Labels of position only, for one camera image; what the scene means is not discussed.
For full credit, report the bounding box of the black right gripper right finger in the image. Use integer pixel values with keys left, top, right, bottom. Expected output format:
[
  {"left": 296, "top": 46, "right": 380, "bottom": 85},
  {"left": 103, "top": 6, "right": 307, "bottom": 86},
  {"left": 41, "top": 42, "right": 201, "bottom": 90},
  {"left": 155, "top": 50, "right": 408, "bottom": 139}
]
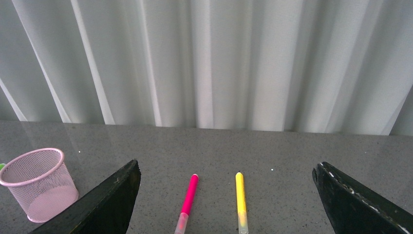
[{"left": 312, "top": 161, "right": 413, "bottom": 234}]

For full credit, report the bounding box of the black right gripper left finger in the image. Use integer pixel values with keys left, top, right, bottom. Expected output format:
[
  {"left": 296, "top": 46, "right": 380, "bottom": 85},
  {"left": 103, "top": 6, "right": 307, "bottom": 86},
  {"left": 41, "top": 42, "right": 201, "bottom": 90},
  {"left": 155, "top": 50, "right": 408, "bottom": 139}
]
[{"left": 32, "top": 159, "right": 141, "bottom": 234}]

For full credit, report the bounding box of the pink marker pen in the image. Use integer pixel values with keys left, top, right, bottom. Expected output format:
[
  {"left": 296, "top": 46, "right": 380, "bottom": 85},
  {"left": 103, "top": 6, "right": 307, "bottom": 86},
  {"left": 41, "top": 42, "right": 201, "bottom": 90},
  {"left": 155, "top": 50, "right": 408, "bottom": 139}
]
[{"left": 174, "top": 174, "right": 199, "bottom": 234}]

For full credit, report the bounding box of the pink mesh cup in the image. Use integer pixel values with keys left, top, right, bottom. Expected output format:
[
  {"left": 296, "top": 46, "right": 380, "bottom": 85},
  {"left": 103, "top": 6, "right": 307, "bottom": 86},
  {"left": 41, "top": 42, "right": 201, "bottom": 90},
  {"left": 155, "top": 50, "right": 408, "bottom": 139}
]
[{"left": 0, "top": 148, "right": 79, "bottom": 223}]

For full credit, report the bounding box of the yellow marker pen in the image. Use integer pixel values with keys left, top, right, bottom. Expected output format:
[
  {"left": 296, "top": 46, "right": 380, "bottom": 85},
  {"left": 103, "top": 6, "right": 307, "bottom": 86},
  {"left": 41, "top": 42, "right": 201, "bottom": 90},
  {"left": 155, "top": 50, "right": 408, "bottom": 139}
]
[{"left": 235, "top": 172, "right": 249, "bottom": 234}]

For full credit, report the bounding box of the white curtain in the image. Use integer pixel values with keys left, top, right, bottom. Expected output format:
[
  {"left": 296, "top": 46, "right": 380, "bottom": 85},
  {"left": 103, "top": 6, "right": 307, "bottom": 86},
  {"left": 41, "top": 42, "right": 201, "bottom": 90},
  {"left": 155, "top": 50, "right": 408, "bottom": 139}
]
[{"left": 0, "top": 0, "right": 413, "bottom": 136}]

